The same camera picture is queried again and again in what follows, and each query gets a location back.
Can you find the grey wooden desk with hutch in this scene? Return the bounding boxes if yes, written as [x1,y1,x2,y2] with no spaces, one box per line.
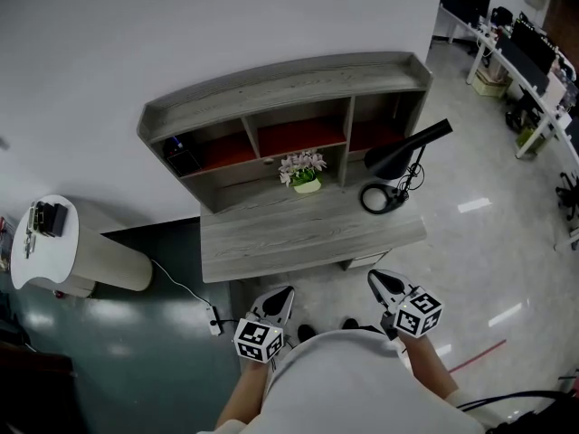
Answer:
[137,51,434,284]

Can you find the pink flowers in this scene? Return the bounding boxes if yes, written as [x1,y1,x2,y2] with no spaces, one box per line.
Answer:
[278,149,327,194]

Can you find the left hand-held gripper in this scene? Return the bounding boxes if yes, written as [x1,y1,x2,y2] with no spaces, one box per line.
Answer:
[233,286,297,363]

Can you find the pale green storage box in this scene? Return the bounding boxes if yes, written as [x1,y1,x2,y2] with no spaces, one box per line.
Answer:
[517,127,544,156]
[472,70,510,100]

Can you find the black office chair base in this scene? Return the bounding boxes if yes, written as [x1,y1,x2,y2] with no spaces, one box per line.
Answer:
[555,172,579,223]

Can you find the black computer monitor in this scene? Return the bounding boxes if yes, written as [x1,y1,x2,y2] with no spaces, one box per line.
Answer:
[455,0,492,26]
[510,19,557,79]

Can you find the dark wooden cabinet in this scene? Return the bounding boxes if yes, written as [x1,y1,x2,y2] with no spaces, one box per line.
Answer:
[0,341,76,434]

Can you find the long white office desk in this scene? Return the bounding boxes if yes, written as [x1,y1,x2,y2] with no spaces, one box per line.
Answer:
[438,5,579,160]

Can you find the person's right forearm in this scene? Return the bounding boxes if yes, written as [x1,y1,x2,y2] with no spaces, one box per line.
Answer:
[397,335,459,401]

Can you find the white power cable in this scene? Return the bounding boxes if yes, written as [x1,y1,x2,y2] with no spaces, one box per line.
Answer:
[151,259,214,309]

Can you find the dark framed gadget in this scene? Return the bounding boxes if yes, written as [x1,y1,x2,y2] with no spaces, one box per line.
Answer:
[33,200,53,232]

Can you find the person's left forearm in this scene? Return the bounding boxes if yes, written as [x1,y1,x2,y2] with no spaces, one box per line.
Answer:
[215,359,272,429]

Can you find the black cable at person's side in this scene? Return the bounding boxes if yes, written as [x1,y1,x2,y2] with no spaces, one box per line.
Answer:
[456,389,579,413]

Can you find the white table with beige base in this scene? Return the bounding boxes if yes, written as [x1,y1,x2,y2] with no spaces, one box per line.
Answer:
[9,194,154,298]

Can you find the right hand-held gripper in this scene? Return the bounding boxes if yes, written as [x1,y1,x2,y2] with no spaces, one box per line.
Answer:
[366,269,444,341]

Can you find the person's white shirt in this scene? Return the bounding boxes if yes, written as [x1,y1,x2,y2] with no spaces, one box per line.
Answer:
[196,330,488,434]

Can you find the white power strip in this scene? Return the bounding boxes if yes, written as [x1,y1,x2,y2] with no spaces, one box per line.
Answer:
[205,305,223,336]

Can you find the black lamp cable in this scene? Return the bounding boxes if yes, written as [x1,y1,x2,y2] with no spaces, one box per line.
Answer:
[397,145,426,196]

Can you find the black desk lamp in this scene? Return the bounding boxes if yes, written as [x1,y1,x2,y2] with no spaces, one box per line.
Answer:
[359,118,454,215]

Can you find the black box on white table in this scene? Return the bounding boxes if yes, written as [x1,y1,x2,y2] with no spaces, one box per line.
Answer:
[44,202,69,238]

